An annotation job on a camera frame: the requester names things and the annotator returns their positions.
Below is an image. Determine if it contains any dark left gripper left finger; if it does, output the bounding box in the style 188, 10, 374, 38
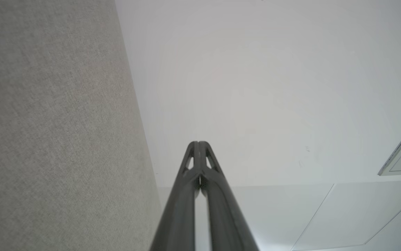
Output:
149, 141, 201, 251

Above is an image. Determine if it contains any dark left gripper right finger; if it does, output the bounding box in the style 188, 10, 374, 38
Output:
198, 141, 260, 251

